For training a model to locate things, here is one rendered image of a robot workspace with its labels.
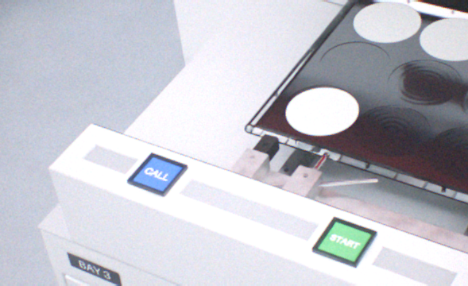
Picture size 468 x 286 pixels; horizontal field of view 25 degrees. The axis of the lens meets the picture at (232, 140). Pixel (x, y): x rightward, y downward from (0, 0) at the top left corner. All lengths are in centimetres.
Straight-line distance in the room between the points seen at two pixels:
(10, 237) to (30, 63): 69
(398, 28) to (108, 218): 54
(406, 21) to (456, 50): 10
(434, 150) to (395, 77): 16
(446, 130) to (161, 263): 42
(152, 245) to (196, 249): 8
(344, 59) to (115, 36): 171
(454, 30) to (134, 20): 177
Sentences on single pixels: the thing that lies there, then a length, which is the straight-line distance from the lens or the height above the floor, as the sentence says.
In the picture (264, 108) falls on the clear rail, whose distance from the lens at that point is 150.
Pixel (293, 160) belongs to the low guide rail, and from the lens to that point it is 150.
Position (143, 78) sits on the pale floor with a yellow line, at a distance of 304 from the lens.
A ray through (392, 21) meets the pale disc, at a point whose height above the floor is 90.
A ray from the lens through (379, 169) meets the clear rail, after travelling 140.
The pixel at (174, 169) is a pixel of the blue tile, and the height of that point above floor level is 96.
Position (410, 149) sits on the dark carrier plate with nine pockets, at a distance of 143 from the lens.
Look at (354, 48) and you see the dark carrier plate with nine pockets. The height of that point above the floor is 90.
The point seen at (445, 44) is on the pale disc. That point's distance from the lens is 160.
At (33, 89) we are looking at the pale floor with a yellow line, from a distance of 310.
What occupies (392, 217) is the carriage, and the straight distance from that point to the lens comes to 138.
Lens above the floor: 189
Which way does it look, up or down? 42 degrees down
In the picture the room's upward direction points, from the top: 8 degrees counter-clockwise
